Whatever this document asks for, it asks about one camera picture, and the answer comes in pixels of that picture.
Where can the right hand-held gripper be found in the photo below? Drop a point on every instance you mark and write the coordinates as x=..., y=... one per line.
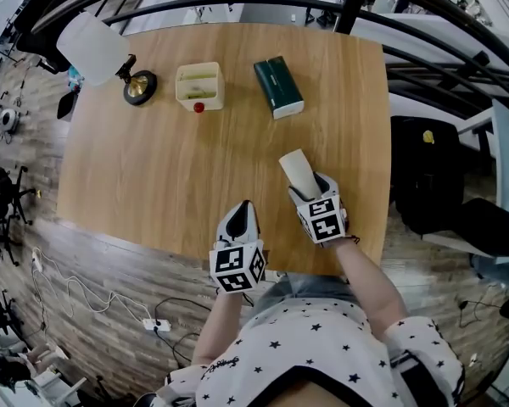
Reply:
x=324, y=221

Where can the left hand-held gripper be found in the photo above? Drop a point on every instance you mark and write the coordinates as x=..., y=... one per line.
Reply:
x=237, y=265

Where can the person's left forearm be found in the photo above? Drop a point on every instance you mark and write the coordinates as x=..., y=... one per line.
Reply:
x=220, y=329

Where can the person's right forearm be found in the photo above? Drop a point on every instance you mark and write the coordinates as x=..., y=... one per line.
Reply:
x=369, y=282

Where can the grey denim shorts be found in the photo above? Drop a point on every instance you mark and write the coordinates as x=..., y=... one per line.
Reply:
x=305, y=286

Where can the green and white tissue box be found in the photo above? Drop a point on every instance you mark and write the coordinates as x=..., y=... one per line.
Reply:
x=280, y=83

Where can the black office chair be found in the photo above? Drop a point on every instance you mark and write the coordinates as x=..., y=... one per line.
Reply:
x=432, y=176
x=0, y=202
x=42, y=45

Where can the white power strip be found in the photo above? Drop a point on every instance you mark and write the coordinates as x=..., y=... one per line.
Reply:
x=157, y=324

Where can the small yellow object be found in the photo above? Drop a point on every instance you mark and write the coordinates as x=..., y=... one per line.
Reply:
x=428, y=137

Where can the cream organizer box red knob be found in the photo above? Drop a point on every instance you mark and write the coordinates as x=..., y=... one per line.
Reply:
x=210, y=100

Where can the white star print shirt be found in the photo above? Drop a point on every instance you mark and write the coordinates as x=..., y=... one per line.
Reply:
x=314, y=354

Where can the white extension socket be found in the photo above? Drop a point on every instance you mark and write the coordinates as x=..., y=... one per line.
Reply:
x=37, y=259

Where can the white shade brass desk lamp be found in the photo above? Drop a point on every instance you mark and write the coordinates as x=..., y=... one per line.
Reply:
x=93, y=47

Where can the round white device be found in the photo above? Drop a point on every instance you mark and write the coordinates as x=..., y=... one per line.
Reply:
x=9, y=119

